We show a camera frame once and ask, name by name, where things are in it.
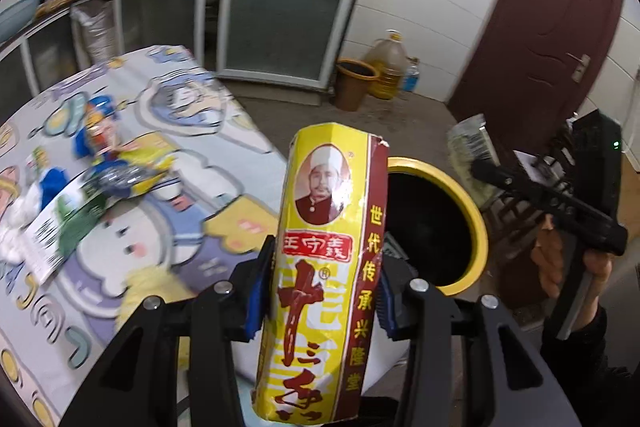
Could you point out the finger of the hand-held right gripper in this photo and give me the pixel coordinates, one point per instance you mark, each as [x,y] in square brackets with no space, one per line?
[540,199]

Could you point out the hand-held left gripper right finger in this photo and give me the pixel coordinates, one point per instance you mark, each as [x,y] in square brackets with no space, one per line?
[392,307]

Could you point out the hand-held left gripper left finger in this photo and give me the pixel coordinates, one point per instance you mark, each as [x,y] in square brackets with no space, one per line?
[257,307]

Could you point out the yellow-rimmed black trash bin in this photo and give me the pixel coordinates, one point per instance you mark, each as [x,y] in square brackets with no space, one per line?
[470,227]

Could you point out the yellow spice box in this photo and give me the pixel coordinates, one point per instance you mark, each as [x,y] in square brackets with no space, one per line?
[320,257]

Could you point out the yellow snack wrapper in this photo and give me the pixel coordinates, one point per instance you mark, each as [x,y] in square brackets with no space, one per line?
[132,172]

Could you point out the green and white paper packet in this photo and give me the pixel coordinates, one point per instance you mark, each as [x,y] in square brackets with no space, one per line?
[65,232]

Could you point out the blue and orange snack wrapper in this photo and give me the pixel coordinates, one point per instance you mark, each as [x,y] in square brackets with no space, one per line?
[97,127]

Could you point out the white tissue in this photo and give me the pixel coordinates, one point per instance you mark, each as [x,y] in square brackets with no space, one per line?
[20,222]

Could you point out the person's right forearm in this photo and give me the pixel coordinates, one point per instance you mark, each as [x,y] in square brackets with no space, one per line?
[580,372]

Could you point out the person's right hand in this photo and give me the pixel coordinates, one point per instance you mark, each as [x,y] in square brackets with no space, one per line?
[547,264]

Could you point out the dark wooden chair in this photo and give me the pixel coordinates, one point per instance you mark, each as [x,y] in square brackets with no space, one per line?
[525,202]

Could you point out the cartoon printed tablecloth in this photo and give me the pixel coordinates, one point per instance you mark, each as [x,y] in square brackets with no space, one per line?
[200,187]

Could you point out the dark red door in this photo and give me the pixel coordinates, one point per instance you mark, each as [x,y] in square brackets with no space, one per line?
[540,7]

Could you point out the clear water bottle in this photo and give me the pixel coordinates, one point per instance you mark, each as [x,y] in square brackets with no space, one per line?
[411,77]

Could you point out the large cooking oil jug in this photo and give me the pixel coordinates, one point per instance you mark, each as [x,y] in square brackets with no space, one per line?
[387,67]

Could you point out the brown plastic bucket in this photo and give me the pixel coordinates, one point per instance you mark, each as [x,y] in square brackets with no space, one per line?
[352,87]

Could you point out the glass-door kitchen cabinet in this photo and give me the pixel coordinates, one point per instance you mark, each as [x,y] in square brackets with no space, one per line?
[280,27]

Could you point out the white woven sack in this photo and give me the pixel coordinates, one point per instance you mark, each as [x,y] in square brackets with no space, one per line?
[92,32]

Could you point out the blue basin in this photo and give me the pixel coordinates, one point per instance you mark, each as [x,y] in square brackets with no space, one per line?
[17,17]

